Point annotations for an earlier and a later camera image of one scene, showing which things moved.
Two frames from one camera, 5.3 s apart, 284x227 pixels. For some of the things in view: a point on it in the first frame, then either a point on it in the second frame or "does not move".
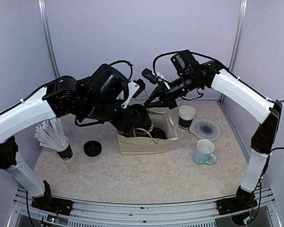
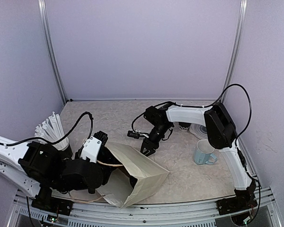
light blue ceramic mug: x=203 y=152 does not move
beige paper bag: x=132 y=145 to x=115 y=187
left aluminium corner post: x=43 y=10 does not move
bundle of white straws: x=51 y=132 does not move
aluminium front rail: x=22 y=213 does not move
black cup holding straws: x=66 y=154 does not move
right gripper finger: x=155 y=94 to x=151 y=152
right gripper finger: x=157 y=104 to x=143 y=150
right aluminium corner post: x=243 y=10 does not move
